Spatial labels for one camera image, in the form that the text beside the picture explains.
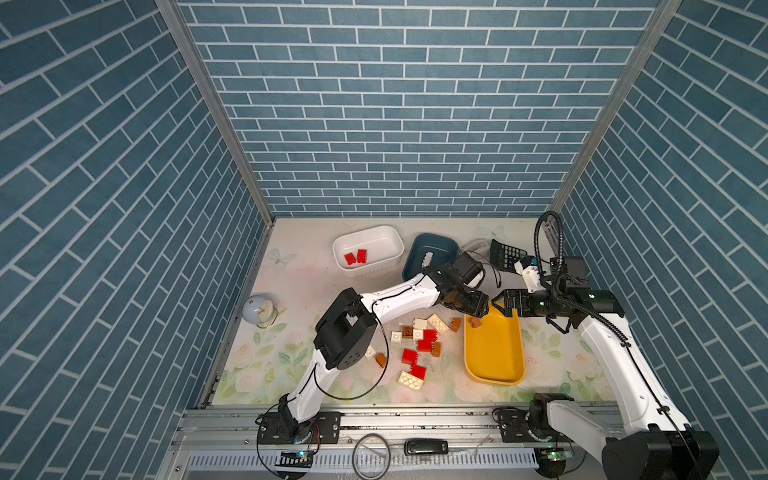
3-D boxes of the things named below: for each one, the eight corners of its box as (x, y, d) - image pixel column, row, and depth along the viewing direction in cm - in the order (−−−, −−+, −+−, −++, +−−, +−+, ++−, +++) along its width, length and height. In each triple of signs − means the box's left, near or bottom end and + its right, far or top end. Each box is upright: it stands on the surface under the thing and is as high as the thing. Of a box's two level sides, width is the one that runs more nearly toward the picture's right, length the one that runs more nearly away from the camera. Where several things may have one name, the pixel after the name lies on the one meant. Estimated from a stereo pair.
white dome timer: (251, 329, 93) (239, 316, 86) (258, 308, 97) (247, 294, 90) (273, 329, 93) (263, 316, 86) (279, 308, 97) (270, 294, 90)
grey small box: (461, 254, 111) (463, 249, 109) (459, 243, 115) (461, 238, 113) (487, 254, 111) (489, 249, 109) (485, 243, 115) (486, 238, 113)
